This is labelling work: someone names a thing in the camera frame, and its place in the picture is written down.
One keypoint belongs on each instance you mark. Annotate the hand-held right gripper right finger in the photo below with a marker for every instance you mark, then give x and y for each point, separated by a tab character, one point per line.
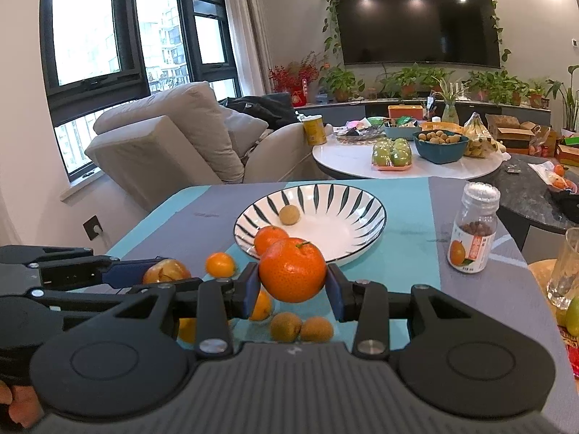
334	294

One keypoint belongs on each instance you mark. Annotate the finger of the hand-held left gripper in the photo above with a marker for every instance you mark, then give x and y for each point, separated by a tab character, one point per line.
129	273
45	254

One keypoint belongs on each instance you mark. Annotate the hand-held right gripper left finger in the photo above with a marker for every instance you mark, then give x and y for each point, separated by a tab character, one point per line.
251	291

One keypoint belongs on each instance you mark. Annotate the yellow fruit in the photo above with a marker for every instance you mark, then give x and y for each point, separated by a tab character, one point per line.
166	272

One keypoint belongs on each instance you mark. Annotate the large orange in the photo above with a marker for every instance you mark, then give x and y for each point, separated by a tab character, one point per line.
291	269

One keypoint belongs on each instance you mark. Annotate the striped white plate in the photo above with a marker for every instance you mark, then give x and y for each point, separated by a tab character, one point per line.
325	230

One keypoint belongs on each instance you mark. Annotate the green fruit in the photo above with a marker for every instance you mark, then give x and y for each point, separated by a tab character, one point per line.
573	316

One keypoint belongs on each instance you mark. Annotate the person's left hand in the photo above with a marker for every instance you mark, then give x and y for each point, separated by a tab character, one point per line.
25	409

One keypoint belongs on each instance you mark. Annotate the small orange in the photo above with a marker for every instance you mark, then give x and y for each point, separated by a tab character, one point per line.
187	330
220	265
263	308

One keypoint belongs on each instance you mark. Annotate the tan longan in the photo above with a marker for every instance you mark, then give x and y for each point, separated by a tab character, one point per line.
288	215
285	327
316	329

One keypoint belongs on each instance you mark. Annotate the medium orange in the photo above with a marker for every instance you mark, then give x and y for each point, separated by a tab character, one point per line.
269	239

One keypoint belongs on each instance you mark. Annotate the blue and grey tablecloth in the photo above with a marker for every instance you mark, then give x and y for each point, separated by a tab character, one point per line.
407	208

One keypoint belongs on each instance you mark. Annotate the beige sofa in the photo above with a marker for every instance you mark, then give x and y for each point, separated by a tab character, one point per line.
158	153

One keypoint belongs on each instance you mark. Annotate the round white table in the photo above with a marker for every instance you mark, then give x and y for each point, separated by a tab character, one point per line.
343	162

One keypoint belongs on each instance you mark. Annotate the tray of green apples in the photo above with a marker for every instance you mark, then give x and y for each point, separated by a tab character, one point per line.
392	153

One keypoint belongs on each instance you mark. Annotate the glass bottle with white cap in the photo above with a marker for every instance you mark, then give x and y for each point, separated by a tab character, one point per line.
472	230

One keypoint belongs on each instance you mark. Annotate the grey pillow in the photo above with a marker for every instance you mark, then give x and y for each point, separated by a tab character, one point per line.
242	129

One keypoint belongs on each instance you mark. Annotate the glass dish with snacks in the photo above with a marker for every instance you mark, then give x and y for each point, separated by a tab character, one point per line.
357	131

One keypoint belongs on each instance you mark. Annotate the yellow can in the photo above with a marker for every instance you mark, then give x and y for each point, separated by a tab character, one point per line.
315	130

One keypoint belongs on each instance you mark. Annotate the blue snack tray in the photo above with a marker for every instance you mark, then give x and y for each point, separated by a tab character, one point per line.
400	133

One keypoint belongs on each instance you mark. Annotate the teal bowl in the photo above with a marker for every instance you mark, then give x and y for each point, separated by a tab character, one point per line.
441	151

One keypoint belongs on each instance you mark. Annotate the dark jacket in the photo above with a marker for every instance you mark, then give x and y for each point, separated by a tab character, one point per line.
267	108

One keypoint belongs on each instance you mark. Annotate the grey television cabinet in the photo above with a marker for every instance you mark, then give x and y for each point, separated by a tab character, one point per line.
357	109

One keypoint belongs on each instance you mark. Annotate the pile of longans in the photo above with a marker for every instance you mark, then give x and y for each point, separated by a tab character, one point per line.
441	137

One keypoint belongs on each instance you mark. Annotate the orange box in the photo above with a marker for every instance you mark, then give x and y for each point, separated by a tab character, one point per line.
405	112

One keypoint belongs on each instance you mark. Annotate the yellow basket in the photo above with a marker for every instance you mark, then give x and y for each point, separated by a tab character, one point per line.
441	125

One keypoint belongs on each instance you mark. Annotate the potted green plant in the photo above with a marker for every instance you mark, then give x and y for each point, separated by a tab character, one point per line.
493	86
339	81
414	79

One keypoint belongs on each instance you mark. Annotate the bunch of bananas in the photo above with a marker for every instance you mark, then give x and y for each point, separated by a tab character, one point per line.
479	138

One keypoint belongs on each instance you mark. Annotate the glass vase with plant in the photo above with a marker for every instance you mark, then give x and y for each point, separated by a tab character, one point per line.
450	110

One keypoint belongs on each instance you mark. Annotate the dark marble table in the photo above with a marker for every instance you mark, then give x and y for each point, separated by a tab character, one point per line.
524	190

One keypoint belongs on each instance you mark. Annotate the red flower arrangement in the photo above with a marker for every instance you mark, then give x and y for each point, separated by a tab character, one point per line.
294	77

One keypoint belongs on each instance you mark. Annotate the black framed window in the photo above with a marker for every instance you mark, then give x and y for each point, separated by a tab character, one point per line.
208	31
90	31

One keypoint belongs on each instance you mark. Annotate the clear drinking glass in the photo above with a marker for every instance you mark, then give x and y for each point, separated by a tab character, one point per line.
565	275

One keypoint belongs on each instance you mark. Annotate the cardboard box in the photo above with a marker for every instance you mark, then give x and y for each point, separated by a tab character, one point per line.
515	133

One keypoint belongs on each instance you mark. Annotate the red packet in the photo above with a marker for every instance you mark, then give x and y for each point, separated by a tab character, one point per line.
571	352

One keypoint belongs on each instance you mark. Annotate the black pouch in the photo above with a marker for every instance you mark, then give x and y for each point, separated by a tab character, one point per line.
565	203

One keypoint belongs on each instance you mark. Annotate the plastic bag with oranges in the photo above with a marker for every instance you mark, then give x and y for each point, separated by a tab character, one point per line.
554	176

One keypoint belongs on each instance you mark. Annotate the white curtain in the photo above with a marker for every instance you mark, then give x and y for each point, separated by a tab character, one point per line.
246	22

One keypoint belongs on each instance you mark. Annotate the red fruit box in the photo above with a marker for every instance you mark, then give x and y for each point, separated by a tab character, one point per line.
567	153

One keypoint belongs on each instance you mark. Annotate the small potted plant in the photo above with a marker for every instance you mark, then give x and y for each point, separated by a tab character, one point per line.
538	92

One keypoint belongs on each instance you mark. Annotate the tall leafy plant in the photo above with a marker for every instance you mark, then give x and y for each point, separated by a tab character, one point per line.
570	99

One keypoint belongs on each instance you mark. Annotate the wall socket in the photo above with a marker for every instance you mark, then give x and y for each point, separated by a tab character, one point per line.
92	228

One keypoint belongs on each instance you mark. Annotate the wall-mounted television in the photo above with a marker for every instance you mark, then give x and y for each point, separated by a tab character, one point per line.
416	18

